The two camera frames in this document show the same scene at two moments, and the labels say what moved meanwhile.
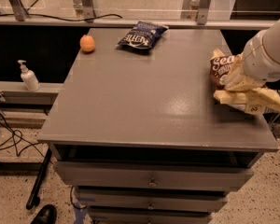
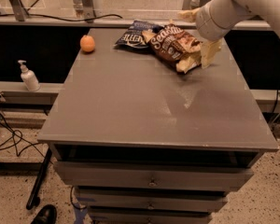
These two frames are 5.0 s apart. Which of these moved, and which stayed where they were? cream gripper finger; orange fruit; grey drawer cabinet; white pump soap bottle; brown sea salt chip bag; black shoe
Moved: cream gripper finger; brown sea salt chip bag
Stayed: white pump soap bottle; grey drawer cabinet; orange fruit; black shoe
